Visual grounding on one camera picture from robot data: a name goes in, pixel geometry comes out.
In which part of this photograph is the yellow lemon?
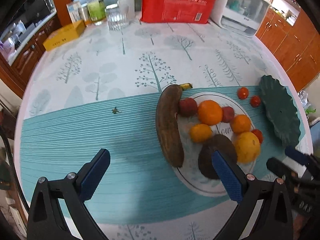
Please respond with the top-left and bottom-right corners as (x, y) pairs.
(233, 132), (261, 164)

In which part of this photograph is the cherry tomato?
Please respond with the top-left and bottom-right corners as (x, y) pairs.
(251, 129), (264, 144)
(237, 87), (249, 100)
(250, 95), (261, 108)

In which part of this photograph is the small orange tangerine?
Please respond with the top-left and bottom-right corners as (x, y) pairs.
(230, 114), (251, 134)

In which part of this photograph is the dark brown avocado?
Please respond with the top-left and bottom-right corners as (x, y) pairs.
(198, 134), (238, 180)

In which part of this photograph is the red plum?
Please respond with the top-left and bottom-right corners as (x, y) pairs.
(178, 98), (197, 117)
(221, 106), (235, 123)

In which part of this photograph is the small yellow-orange tangerine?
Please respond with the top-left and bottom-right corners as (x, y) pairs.
(189, 124), (213, 143)

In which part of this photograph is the large orange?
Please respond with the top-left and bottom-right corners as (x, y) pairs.
(197, 100), (223, 126)

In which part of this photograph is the overripe brown banana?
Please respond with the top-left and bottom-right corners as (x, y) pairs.
(155, 83), (193, 168)

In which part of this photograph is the dark green scalloped plate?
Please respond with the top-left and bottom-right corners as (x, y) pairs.
(259, 75), (301, 147)

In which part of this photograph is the plastic bag on floor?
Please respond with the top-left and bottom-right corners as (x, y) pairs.
(298, 90), (316, 115)

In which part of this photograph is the orange wooden cabinet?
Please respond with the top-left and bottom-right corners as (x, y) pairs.
(256, 9), (319, 91)

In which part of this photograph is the tree pattern tablecloth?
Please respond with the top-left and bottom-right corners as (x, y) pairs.
(14, 20), (312, 239)

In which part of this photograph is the white cup sterilizer cabinet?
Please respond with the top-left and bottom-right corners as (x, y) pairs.
(210, 0), (271, 38)

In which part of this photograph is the yellow cardboard box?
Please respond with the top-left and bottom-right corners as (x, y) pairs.
(43, 20), (86, 51)

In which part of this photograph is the red jar gift box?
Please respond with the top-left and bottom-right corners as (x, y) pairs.
(140, 0), (216, 24)

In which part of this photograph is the small metal tin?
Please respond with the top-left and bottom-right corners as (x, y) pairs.
(78, 3), (90, 22)

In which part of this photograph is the small white carton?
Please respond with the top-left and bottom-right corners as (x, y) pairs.
(66, 1), (81, 23)

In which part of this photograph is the clear drinking glass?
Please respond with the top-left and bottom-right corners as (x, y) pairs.
(105, 3), (130, 31)

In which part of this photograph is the glass bottle green label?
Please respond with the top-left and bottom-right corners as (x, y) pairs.
(87, 0), (106, 25)

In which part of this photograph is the white plastic squeeze bottle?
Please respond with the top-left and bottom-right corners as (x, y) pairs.
(118, 0), (135, 21)

